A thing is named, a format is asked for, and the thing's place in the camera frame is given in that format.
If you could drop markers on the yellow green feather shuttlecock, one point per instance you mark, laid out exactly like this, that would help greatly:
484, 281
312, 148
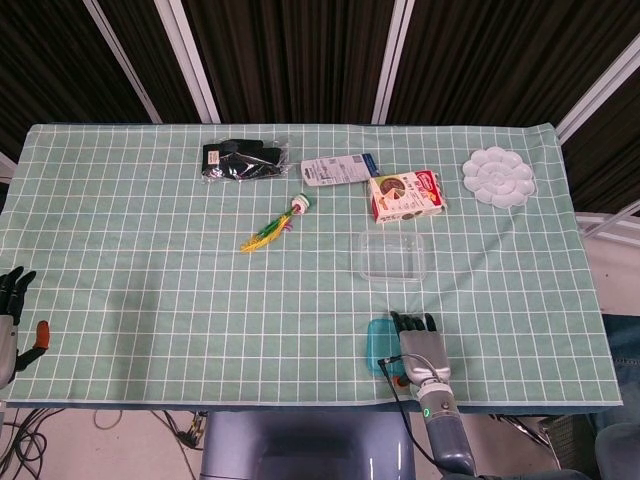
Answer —
272, 230

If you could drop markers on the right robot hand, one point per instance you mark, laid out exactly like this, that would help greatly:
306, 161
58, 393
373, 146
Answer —
422, 350

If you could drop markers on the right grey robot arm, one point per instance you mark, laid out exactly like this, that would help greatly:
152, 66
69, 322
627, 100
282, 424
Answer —
445, 430

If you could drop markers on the clear plastic container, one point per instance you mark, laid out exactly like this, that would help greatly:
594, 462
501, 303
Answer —
390, 257

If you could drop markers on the green white checked tablecloth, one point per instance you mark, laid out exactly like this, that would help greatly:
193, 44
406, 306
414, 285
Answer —
150, 300

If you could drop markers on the white metal frame post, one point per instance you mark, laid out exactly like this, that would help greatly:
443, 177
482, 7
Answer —
187, 60
392, 60
122, 62
600, 85

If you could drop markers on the grey blue robot torso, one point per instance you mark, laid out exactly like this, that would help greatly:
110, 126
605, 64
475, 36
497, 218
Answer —
300, 450

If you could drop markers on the white flower paint palette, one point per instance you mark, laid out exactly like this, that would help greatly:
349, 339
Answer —
497, 177

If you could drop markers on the black gloves in plastic bag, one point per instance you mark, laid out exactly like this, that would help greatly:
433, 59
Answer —
240, 160

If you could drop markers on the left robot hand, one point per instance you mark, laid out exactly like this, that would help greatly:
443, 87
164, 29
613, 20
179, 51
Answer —
9, 320

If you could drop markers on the blister pack with card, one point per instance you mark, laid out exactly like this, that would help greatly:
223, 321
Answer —
335, 169

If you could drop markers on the blue denim trouser leg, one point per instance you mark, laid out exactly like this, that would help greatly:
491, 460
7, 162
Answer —
625, 350

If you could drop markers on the blue plastic container lid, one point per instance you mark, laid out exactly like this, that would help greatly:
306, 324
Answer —
380, 345

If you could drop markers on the dark brown curtain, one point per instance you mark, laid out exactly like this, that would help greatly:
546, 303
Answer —
300, 50

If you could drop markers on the red white snack carton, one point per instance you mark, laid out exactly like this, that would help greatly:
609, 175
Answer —
405, 197

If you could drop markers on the white metal rod stand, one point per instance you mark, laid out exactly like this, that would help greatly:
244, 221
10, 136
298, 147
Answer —
607, 222

